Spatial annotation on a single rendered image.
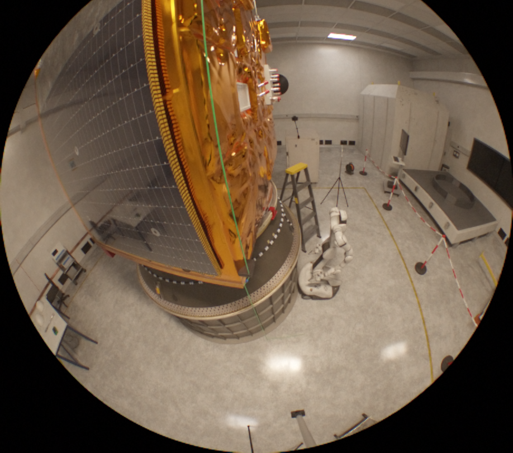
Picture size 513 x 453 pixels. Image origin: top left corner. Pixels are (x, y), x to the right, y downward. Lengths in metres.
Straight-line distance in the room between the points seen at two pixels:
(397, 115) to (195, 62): 6.20
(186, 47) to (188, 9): 0.14
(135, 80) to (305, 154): 4.70
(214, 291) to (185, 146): 1.23
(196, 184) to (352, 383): 2.84
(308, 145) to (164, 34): 4.61
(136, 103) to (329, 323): 2.94
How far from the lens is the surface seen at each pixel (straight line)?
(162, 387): 3.18
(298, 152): 4.93
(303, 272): 2.73
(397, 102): 6.41
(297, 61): 8.83
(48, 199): 5.79
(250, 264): 0.92
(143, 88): 0.54
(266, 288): 1.64
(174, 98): 0.52
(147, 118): 0.54
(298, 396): 2.71
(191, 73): 0.54
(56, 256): 5.46
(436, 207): 5.17
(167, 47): 0.56
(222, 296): 1.55
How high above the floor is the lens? 2.67
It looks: 33 degrees down
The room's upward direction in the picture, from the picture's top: 8 degrees counter-clockwise
